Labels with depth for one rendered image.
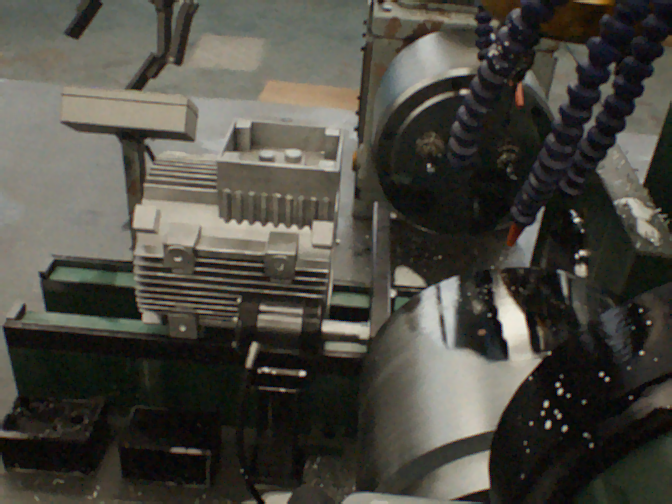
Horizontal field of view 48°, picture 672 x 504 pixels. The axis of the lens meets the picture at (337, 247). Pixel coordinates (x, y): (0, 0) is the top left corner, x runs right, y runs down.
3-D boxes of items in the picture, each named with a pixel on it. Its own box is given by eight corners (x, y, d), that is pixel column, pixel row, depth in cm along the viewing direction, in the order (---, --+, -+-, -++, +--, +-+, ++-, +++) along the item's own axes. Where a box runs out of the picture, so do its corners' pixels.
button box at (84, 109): (196, 142, 106) (199, 106, 107) (185, 133, 99) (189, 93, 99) (77, 132, 107) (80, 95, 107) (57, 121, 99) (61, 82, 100)
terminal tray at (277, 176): (340, 184, 84) (344, 126, 81) (334, 235, 76) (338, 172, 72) (235, 175, 85) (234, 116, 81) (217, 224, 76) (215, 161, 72)
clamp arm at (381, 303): (393, 362, 71) (393, 223, 92) (397, 338, 69) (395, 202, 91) (357, 359, 71) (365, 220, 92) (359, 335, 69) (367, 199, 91)
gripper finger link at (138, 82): (161, 55, 112) (165, 59, 112) (134, 92, 113) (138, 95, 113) (151, 51, 109) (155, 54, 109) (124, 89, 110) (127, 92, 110)
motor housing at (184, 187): (334, 272, 96) (344, 139, 86) (322, 374, 81) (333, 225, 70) (180, 259, 97) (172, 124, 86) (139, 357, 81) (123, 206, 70)
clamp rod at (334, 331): (373, 336, 73) (374, 320, 72) (372, 349, 72) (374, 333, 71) (292, 328, 73) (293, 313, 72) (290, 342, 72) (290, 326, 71)
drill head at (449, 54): (508, 146, 133) (539, 4, 119) (543, 262, 103) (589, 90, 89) (369, 134, 134) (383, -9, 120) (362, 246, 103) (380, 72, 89)
